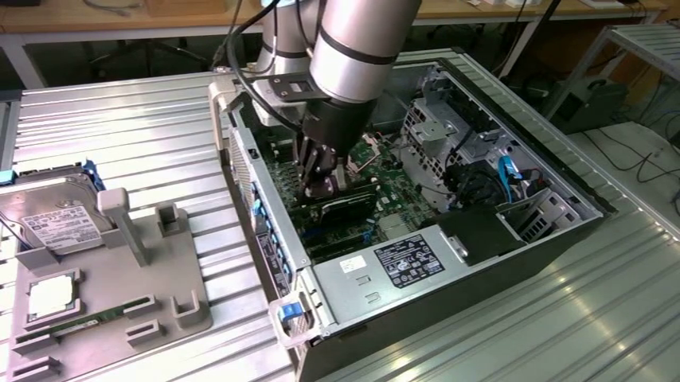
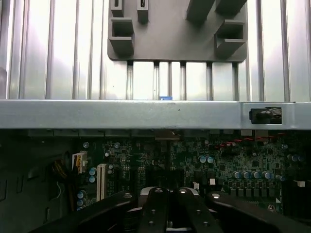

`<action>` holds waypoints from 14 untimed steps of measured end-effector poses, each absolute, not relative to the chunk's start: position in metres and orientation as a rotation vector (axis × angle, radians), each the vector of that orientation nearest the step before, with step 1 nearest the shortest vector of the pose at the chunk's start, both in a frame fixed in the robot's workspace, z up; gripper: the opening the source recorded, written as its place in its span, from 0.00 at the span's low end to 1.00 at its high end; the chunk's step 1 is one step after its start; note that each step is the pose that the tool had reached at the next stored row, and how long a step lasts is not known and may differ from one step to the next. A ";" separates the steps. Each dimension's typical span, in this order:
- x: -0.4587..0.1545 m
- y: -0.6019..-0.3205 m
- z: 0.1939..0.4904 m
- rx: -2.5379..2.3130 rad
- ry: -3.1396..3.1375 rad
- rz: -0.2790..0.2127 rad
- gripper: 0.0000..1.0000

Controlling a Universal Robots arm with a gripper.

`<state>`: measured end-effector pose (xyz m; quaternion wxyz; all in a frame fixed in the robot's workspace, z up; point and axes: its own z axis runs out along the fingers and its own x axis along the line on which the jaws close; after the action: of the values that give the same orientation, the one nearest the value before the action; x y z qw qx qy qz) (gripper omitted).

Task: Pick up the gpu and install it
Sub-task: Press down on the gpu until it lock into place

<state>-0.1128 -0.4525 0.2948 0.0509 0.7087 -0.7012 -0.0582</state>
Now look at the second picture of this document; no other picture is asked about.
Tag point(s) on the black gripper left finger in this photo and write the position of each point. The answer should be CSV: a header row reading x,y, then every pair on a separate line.
x,y
155,213

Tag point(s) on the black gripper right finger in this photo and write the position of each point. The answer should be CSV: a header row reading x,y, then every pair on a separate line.
x,y
189,213

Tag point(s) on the white expansion slot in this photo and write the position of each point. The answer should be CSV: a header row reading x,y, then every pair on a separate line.
x,y
101,182

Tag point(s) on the green motherboard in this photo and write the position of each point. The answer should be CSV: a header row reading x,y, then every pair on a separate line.
x,y
218,155

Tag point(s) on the white power connector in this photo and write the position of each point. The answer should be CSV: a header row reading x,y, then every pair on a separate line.
x,y
79,162

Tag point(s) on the open black PC case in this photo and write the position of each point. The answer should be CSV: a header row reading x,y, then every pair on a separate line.
x,y
121,114

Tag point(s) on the black RAM slot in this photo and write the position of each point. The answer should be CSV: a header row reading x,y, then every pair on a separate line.
x,y
294,199

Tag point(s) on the blue card slot tab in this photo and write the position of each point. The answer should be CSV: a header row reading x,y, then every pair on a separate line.
x,y
166,98

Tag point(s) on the black case lock knob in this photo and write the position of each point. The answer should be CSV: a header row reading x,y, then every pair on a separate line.
x,y
264,114

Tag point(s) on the grey parts rack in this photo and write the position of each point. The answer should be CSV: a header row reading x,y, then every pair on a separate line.
x,y
175,36

